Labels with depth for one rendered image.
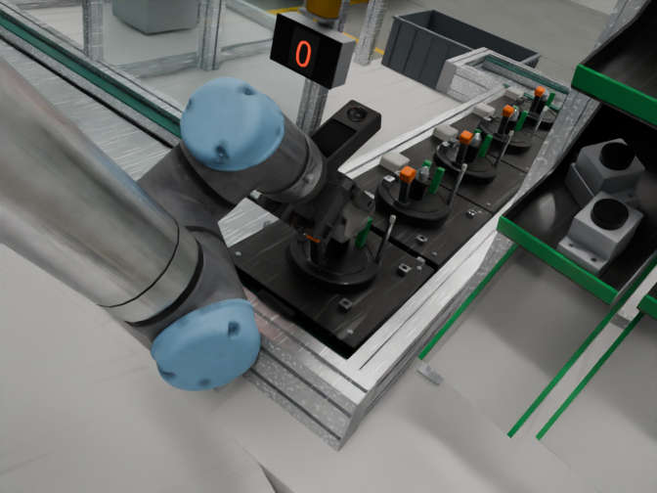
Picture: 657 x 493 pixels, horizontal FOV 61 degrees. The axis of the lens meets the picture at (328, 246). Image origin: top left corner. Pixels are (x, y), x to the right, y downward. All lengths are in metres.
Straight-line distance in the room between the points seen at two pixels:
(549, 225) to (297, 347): 0.33
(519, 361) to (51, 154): 0.55
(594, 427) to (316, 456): 0.33
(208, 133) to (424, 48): 2.32
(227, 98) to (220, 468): 0.44
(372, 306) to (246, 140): 0.40
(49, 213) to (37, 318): 0.56
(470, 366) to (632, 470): 0.19
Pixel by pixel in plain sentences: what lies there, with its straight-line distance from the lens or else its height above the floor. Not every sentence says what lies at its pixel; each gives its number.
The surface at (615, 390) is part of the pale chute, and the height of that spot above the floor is 1.06.
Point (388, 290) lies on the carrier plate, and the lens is 0.82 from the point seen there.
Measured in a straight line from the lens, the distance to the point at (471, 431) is 0.85.
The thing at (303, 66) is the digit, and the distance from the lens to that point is 0.88.
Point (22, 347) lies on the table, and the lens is 0.83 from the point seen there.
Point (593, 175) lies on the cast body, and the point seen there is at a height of 1.27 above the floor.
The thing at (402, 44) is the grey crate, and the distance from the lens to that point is 2.79.
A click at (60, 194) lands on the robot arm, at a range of 0.32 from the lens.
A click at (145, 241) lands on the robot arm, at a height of 1.26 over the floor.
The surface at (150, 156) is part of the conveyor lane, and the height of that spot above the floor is 0.92.
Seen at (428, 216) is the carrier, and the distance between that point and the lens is 0.98.
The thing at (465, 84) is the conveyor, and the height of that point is 0.92.
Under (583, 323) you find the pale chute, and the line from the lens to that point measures 0.71.
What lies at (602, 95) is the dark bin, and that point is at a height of 1.35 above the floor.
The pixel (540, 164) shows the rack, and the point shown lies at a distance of 0.68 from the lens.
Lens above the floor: 1.48
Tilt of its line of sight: 36 degrees down
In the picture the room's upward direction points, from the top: 17 degrees clockwise
